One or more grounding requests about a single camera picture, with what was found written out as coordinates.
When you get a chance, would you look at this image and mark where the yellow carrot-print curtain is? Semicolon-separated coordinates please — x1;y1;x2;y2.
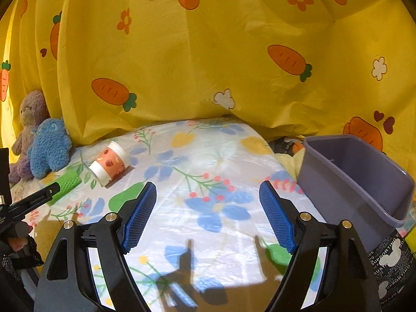
0;0;416;170

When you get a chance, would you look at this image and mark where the person's left hand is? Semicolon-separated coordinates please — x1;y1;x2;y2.
6;225;34;251

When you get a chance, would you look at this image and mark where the black printed cloth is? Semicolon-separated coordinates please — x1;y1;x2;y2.
268;136;416;312

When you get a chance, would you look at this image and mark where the blue plush toy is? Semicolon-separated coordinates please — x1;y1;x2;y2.
27;118;72;179

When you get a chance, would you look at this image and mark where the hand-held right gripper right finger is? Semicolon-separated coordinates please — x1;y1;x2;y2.
259;180;381;312

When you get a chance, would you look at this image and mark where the small apple-print paper cup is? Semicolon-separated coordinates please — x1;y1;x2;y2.
89;141;131;188

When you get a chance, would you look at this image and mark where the floral plastic table cover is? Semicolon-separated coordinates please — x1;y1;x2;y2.
10;117;329;312

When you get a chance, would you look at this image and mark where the grey plastic bin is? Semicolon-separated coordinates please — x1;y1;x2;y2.
298;134;416;255

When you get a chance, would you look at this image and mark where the purple teddy bear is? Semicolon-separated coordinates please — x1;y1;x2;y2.
8;90;51;184

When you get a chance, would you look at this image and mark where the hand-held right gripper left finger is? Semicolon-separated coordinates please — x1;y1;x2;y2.
34;182;157;312

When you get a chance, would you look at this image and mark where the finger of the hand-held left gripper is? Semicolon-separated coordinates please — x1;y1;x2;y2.
9;172;82;218

